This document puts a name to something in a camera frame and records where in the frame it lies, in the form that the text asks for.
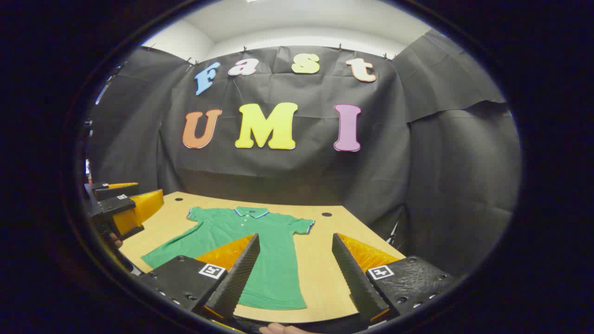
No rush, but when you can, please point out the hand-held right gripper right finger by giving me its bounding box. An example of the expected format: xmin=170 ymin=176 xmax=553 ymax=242
xmin=331 ymin=232 xmax=460 ymax=328

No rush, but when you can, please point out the green T-shirt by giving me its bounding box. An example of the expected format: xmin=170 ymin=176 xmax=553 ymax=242
xmin=141 ymin=206 xmax=316 ymax=310

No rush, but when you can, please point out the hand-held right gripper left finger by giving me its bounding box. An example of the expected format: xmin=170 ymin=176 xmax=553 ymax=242
xmin=137 ymin=233 xmax=260 ymax=332

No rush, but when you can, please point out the black backdrop cloth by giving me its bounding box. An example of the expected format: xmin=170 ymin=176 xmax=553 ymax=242
xmin=86 ymin=29 xmax=523 ymax=279

